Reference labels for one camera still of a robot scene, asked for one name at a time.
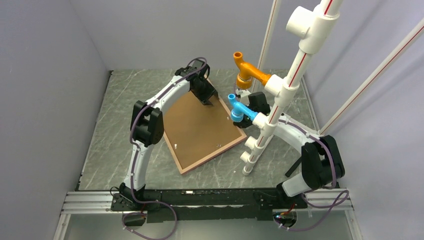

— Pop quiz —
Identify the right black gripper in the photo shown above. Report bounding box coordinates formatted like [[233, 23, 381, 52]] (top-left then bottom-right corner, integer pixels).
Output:
[[233, 102, 258, 129]]

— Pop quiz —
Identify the pink picture frame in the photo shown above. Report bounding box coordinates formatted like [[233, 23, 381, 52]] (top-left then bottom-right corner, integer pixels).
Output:
[[163, 91, 247, 175]]

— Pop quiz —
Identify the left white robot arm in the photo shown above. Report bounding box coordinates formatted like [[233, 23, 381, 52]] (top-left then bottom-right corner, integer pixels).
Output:
[[118, 57, 218, 210]]

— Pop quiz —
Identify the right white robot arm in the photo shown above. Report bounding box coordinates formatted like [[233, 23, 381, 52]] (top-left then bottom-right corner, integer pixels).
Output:
[[228, 92, 346, 208]]

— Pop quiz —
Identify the blue pipe fitting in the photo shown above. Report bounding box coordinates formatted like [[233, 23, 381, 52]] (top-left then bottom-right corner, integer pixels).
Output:
[[228, 93, 258, 123]]

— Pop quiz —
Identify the orange pipe fitting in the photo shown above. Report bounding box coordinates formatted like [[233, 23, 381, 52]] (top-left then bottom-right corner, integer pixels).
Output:
[[233, 51, 272, 90]]

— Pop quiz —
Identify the black flat bar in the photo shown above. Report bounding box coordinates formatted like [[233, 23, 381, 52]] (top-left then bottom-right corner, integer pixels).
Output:
[[284, 157, 302, 178]]

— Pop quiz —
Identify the white pvc pipe stand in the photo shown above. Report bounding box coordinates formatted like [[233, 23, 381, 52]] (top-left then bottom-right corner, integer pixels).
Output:
[[240, 0, 342, 176]]

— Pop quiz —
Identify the white diagonal pipe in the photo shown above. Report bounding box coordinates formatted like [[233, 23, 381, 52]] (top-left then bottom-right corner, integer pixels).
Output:
[[318, 18, 424, 135]]

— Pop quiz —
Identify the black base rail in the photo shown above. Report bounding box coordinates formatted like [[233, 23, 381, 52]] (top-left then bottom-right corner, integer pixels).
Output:
[[110, 187, 307, 223]]

